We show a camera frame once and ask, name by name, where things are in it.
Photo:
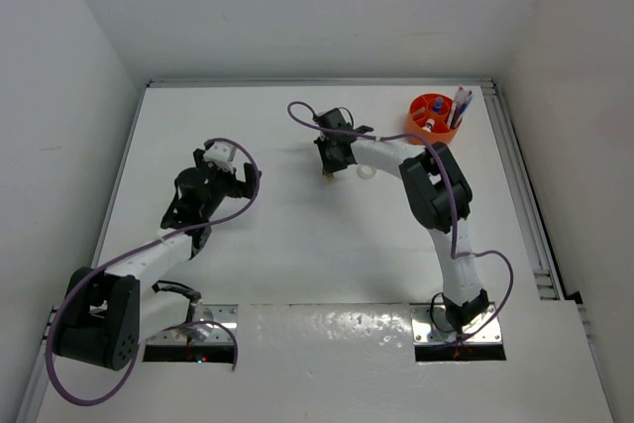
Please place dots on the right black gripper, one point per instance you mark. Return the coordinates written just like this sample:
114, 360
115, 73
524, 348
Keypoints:
328, 164

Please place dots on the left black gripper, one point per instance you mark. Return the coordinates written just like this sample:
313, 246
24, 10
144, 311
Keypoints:
244, 188

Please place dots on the clear tape roll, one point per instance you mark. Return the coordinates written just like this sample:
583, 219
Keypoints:
366, 172

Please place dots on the pink white stapler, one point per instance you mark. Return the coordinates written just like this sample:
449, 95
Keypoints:
429, 125

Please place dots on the blue cap spray bottle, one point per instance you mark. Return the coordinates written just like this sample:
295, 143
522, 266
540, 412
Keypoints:
438, 105

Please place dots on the red clear cap pen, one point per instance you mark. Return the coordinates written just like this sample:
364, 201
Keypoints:
457, 102

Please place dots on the blue clear pen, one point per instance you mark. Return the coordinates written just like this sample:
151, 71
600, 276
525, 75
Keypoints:
461, 97

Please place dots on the beige staple box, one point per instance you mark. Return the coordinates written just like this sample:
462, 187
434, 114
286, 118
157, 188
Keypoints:
418, 112

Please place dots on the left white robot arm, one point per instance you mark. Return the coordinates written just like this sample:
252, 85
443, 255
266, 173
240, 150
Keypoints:
108, 311

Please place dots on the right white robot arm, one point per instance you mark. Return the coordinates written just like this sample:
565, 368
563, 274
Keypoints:
438, 195

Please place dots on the orange round pen holder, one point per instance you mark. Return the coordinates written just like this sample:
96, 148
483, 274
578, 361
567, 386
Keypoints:
428, 117

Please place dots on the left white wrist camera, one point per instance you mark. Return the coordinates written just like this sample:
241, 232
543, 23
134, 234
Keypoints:
221, 155

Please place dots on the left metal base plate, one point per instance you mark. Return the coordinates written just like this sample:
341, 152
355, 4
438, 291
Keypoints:
204, 334

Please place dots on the metal base plate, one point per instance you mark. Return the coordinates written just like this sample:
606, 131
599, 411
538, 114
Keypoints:
204, 334
430, 326

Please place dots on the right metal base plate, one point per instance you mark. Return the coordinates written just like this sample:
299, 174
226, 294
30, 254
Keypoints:
430, 326

